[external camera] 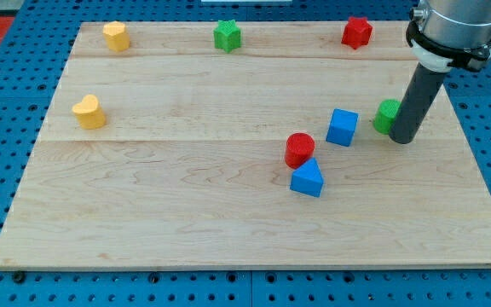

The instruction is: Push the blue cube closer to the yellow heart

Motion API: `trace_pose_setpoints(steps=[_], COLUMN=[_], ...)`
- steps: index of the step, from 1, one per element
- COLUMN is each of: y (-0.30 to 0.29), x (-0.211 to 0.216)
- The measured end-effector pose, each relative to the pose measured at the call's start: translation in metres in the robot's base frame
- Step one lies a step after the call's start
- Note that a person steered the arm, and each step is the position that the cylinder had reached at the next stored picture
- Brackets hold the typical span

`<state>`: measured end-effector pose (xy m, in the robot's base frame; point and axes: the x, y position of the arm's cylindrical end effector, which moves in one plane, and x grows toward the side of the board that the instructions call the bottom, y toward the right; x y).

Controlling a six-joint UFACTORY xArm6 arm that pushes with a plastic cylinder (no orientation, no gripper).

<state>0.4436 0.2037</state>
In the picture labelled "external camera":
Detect yellow pentagon block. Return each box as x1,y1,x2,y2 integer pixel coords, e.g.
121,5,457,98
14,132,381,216
102,21,130,52

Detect blue triangular prism block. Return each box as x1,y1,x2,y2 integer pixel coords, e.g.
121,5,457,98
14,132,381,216
290,158,324,198

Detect red star block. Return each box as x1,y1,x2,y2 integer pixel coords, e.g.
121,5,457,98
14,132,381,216
341,16,373,49

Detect green star block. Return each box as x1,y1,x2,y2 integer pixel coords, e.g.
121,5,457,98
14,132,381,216
213,20,241,53

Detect yellow heart block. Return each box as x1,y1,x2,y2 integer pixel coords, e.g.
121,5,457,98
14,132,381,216
72,94,107,130

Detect red cylinder block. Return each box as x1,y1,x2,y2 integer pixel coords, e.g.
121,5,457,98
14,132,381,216
284,132,315,169

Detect light wooden board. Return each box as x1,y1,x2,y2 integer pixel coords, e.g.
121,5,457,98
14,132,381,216
0,21,491,271

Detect green cylinder block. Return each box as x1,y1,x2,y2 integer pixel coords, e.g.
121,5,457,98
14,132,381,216
373,99,401,135

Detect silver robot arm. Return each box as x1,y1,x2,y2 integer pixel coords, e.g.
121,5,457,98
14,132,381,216
389,0,491,144

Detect blue cube block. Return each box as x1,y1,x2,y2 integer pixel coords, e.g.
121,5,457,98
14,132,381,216
326,108,359,147

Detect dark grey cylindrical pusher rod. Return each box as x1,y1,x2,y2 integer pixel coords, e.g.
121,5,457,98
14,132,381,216
389,63,447,144

